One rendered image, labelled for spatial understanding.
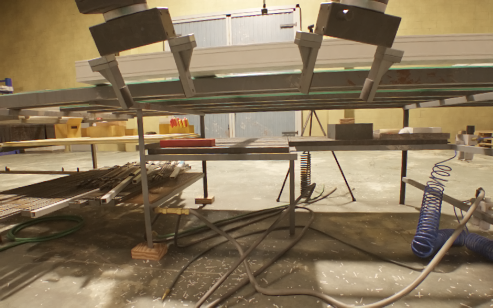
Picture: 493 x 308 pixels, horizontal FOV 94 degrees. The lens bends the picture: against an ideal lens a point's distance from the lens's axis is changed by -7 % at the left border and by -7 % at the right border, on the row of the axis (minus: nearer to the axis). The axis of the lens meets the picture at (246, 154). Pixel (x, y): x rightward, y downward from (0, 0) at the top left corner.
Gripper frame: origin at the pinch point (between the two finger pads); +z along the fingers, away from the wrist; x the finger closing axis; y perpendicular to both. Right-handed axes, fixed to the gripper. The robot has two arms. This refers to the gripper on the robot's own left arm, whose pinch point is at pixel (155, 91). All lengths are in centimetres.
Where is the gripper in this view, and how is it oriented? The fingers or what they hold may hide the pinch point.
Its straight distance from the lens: 51.3
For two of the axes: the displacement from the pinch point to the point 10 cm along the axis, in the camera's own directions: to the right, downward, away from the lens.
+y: 0.9, -5.0, 8.6
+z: 2.0, 8.5, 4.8
